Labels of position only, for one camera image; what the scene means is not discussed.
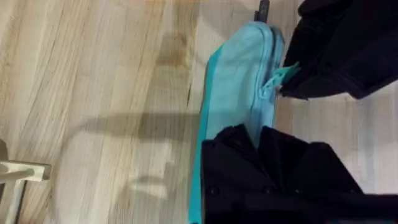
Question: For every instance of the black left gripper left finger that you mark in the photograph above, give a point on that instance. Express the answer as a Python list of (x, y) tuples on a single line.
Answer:
[(230, 168)]

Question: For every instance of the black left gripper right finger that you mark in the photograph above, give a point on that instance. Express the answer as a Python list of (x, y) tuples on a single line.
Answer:
[(304, 168)]

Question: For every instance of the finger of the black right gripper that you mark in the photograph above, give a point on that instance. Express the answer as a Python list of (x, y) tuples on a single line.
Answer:
[(335, 34), (342, 84)]

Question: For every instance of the turquoise soft zip bag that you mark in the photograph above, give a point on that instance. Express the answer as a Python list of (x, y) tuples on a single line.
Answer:
[(236, 77)]

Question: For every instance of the white stand frame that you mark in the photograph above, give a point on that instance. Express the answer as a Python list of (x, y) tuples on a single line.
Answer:
[(18, 174)]

